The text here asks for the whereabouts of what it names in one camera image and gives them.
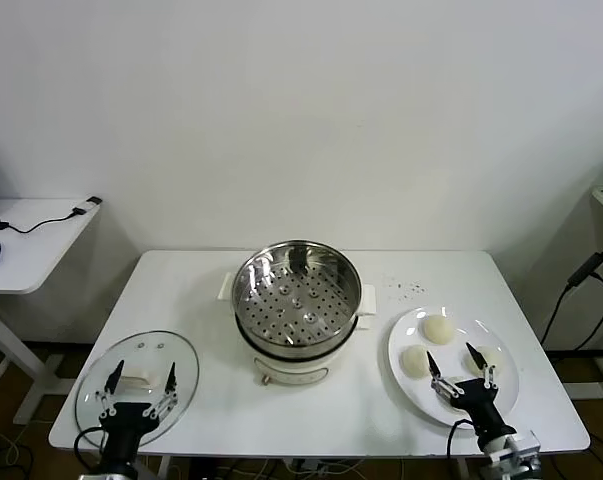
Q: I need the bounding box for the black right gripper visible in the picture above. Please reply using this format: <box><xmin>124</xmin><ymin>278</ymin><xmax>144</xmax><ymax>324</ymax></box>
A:
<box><xmin>424</xmin><ymin>341</ymin><xmax>515</xmax><ymax>449</ymax></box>

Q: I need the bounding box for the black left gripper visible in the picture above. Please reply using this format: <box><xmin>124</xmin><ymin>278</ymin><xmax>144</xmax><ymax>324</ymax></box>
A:
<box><xmin>96</xmin><ymin>359</ymin><xmax>180</xmax><ymax>465</ymax></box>

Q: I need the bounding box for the white steamed baozi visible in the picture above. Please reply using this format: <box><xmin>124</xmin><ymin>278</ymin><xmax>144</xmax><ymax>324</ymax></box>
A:
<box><xmin>398</xmin><ymin>344</ymin><xmax>435</xmax><ymax>379</ymax></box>
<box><xmin>421</xmin><ymin>314</ymin><xmax>456</xmax><ymax>346</ymax></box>
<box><xmin>461</xmin><ymin>345</ymin><xmax>505</xmax><ymax>377</ymax></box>

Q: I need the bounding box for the round glass lid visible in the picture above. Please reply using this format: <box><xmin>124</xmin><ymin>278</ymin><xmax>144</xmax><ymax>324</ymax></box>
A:
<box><xmin>74</xmin><ymin>328</ymin><xmax>201</xmax><ymax>446</ymax></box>

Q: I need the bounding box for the perforated steel steamer basket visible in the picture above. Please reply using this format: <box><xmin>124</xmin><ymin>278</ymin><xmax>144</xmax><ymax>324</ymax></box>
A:
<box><xmin>215</xmin><ymin>239</ymin><xmax>378</xmax><ymax>349</ymax></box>

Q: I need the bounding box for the white round plate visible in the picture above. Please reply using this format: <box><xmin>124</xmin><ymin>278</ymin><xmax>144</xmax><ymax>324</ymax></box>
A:
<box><xmin>386</xmin><ymin>304</ymin><xmax>521</xmax><ymax>431</ymax></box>

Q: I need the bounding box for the white side table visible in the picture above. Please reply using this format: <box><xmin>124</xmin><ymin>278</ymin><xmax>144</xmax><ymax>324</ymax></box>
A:
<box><xmin>0</xmin><ymin>197</ymin><xmax>102</xmax><ymax>426</ymax></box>

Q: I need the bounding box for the white power strip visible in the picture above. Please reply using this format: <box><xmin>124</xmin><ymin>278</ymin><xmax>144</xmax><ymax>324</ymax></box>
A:
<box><xmin>289</xmin><ymin>457</ymin><xmax>332</xmax><ymax>476</ymax></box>

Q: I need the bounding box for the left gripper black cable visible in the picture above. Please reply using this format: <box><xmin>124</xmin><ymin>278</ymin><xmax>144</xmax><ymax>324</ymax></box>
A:
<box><xmin>73</xmin><ymin>427</ymin><xmax>107</xmax><ymax>471</ymax></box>

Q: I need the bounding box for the black power adapter cable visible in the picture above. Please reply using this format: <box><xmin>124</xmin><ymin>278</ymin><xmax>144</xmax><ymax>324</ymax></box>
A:
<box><xmin>538</xmin><ymin>234</ymin><xmax>603</xmax><ymax>351</ymax></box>

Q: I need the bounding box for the black cable with dongle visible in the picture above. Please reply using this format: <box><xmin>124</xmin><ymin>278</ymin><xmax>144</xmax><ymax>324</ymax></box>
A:
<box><xmin>0</xmin><ymin>196</ymin><xmax>104</xmax><ymax>236</ymax></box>

